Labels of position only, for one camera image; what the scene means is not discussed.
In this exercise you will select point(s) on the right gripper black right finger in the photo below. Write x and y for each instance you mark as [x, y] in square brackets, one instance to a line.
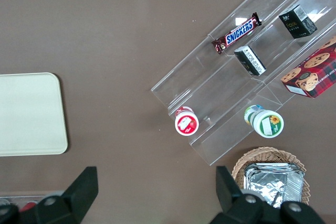
[231, 197]

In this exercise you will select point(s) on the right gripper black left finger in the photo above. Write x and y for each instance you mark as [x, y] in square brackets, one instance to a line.
[78, 195]

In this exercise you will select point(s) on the light wicker basket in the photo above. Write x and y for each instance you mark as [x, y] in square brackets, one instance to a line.
[262, 155]

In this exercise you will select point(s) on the beige plastic tray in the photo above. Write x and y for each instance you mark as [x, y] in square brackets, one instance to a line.
[26, 113]

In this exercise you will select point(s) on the aluminium foil container stack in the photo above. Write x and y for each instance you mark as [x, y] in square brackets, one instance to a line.
[267, 187]

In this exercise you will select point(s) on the clear acrylic bottle rack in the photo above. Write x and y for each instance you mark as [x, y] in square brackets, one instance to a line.
[15, 198]

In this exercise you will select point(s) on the green-lid yogurt cup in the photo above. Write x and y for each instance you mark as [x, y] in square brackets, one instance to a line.
[267, 125]

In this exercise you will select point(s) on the red-lid yogurt cup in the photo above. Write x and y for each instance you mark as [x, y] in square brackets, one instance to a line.
[186, 124]

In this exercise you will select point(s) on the clear acrylic stepped shelf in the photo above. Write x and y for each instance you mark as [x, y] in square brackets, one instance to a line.
[210, 82]

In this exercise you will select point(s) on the small black carton box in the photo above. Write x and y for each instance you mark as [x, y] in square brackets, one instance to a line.
[249, 60]
[294, 24]

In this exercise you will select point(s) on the red plaid cookie box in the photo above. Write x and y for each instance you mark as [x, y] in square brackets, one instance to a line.
[312, 72]

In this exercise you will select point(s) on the Snickers chocolate bar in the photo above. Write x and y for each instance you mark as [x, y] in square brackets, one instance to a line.
[237, 33]

